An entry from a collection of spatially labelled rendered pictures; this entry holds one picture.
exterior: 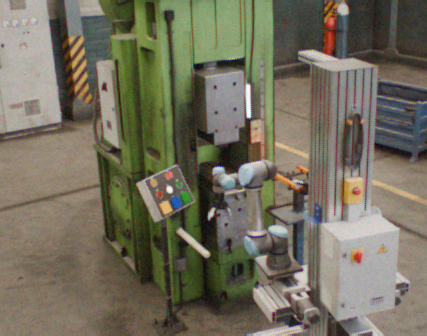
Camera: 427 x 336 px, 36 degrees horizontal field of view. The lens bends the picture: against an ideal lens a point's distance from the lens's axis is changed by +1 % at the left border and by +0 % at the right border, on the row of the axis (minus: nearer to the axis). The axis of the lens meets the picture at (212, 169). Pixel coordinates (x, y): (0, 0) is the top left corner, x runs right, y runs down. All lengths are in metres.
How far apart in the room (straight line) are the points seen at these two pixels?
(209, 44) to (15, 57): 5.21
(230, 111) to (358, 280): 1.66
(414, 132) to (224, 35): 3.88
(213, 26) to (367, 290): 2.08
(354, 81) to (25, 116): 6.85
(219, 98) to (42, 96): 5.42
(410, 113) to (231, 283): 3.73
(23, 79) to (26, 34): 0.61
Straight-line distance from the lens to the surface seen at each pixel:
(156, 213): 4.23
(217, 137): 4.56
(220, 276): 4.93
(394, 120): 8.13
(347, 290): 3.48
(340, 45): 11.78
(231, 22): 4.62
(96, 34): 10.49
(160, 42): 4.39
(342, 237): 3.34
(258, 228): 3.72
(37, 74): 9.56
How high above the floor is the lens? 2.72
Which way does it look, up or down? 21 degrees down
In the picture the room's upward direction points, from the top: 2 degrees counter-clockwise
